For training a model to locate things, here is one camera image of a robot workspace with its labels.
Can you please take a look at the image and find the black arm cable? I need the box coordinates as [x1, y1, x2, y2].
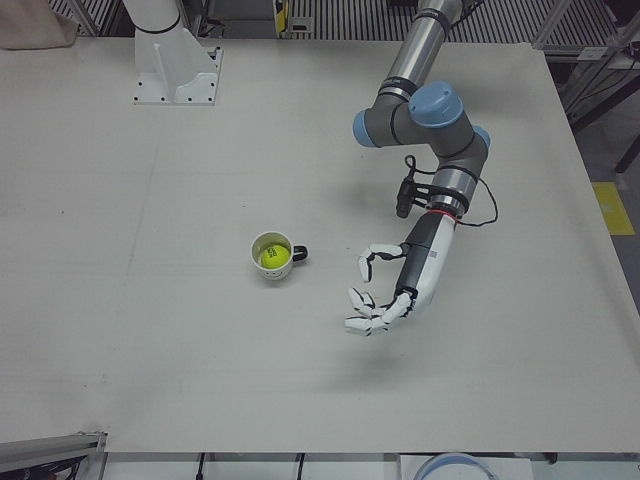
[452, 177, 500, 227]

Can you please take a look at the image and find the grated metal panel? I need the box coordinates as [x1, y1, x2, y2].
[289, 0, 417, 40]

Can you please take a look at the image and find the aluminium corner frame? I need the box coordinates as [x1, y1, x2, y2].
[531, 0, 640, 52]

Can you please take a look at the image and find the yellow sign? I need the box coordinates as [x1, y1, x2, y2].
[273, 0, 291, 39]

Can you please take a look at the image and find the beige curtain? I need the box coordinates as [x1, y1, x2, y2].
[0, 0, 77, 50]

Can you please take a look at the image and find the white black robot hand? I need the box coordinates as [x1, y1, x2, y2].
[343, 212, 458, 338]

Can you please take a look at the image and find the white column pedestal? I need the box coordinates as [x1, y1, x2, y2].
[122, 0, 225, 107]

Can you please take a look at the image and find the white mug black handle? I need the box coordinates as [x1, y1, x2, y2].
[249, 230, 310, 282]

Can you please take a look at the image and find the blue white round container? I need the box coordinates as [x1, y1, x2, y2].
[416, 451, 502, 480]

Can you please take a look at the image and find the yellow tennis ball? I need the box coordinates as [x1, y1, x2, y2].
[258, 244, 292, 270]

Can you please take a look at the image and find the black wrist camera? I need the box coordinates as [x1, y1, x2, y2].
[394, 154, 432, 219]

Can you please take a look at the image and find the aluminium profile bar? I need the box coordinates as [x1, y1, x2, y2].
[0, 429, 109, 477]

